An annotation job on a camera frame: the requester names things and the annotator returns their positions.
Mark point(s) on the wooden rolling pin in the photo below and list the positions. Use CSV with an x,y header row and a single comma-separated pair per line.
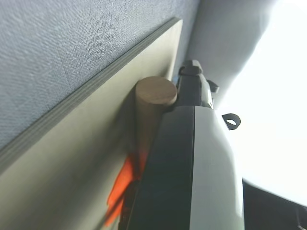
x,y
156,89

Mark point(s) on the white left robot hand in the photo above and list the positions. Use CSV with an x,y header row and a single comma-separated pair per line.
x,y
192,167

